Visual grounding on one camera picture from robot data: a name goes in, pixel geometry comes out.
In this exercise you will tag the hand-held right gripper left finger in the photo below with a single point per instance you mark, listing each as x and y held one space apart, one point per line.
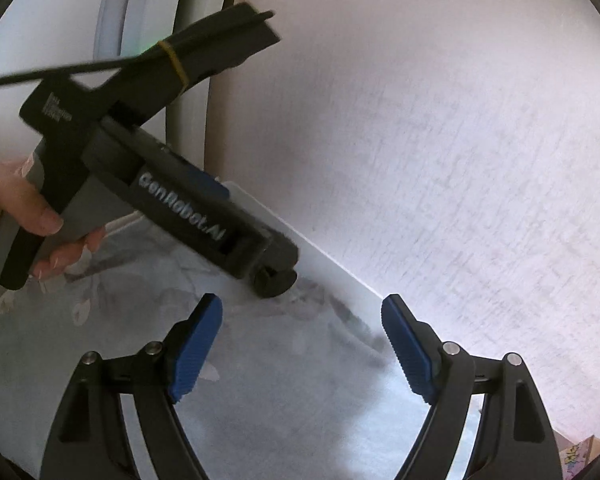
195 350

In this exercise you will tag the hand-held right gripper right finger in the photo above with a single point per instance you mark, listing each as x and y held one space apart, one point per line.
410 350

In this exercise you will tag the printed cardboard box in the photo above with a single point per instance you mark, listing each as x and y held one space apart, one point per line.
580 460

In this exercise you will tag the person's left hand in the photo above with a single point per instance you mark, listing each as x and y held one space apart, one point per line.
10 190

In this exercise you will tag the light blue floral blanket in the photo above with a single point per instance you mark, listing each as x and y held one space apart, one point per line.
290 400

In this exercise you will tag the yellow rubber band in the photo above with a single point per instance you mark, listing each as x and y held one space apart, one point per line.
173 57

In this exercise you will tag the white door frame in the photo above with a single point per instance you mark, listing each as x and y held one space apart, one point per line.
140 5

